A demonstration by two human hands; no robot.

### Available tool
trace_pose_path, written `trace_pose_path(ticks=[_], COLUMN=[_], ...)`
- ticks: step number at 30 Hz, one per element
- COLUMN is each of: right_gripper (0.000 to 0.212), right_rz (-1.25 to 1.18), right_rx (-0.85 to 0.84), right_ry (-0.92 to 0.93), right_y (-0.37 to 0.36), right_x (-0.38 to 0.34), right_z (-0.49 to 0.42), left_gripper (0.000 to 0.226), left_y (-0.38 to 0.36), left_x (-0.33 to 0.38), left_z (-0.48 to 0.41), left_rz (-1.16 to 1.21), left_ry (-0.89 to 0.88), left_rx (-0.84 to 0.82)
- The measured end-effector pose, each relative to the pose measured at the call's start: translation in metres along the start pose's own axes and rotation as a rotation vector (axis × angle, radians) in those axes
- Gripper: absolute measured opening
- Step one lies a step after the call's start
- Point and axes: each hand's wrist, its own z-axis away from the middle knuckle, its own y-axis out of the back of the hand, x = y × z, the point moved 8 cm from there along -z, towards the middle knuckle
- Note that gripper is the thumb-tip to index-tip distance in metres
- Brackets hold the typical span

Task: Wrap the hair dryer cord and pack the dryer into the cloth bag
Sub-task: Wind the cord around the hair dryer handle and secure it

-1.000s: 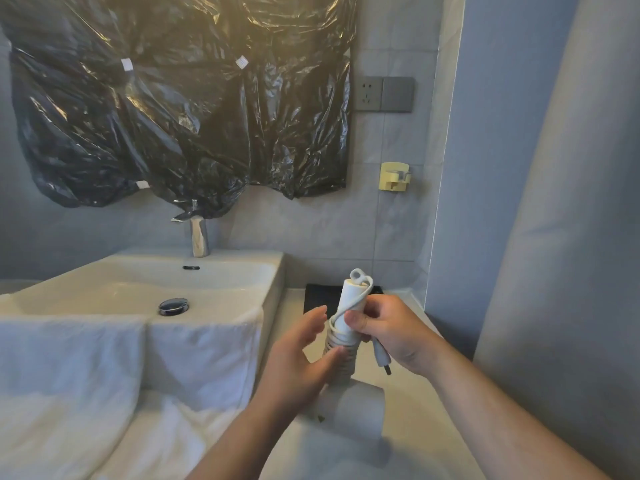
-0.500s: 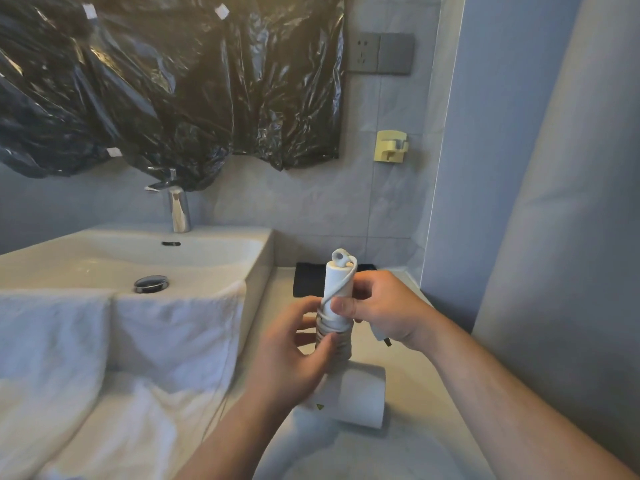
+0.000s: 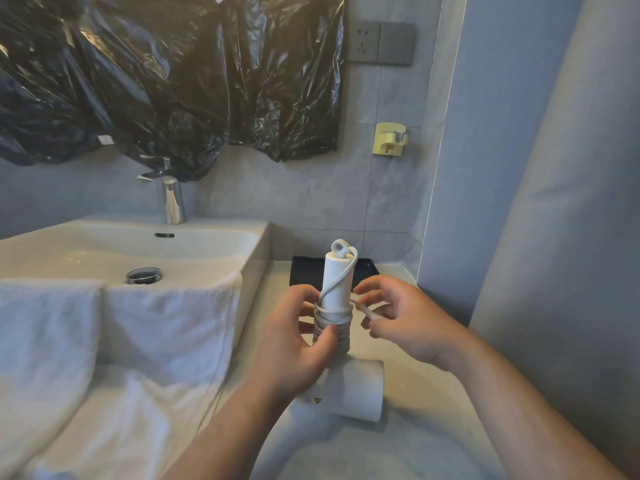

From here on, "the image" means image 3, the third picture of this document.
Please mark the white shower curtain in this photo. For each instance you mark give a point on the white shower curtain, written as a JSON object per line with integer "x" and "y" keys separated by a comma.
{"x": 575, "y": 244}

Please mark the yellow wall holder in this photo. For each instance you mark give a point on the yellow wall holder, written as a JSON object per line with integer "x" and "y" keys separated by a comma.
{"x": 385, "y": 142}

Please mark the chrome sink drain plug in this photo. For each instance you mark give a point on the chrome sink drain plug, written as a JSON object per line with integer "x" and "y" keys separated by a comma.
{"x": 144, "y": 275}

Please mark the chrome faucet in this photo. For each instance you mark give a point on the chrome faucet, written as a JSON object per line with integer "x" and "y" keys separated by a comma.
{"x": 173, "y": 204}

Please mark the black plastic sheet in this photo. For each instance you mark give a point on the black plastic sheet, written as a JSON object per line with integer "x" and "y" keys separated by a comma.
{"x": 175, "y": 84}

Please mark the person's right hand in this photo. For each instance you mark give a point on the person's right hand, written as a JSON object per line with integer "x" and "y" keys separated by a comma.
{"x": 420, "y": 324}

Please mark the person's right forearm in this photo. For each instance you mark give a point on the person's right forearm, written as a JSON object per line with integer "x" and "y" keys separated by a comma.
{"x": 525, "y": 419}

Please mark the white hair dryer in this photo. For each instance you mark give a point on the white hair dryer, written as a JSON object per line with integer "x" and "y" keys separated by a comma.
{"x": 337, "y": 274}

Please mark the white sink basin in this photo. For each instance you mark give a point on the white sink basin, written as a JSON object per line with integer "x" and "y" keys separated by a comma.
{"x": 150, "y": 244}

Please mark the black tray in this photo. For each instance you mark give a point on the black tray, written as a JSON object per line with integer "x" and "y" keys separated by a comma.
{"x": 307, "y": 272}

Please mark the person's left hand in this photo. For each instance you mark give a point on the person's left hand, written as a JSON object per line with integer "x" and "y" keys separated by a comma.
{"x": 290, "y": 354}

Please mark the person's left forearm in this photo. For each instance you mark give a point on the person's left forearm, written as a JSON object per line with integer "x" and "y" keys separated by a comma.
{"x": 220, "y": 439}

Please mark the grey wall power socket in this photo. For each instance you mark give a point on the grey wall power socket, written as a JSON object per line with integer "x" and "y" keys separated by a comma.
{"x": 363, "y": 42}

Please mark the white towel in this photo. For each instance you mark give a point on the white towel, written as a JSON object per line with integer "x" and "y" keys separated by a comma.
{"x": 100, "y": 369}

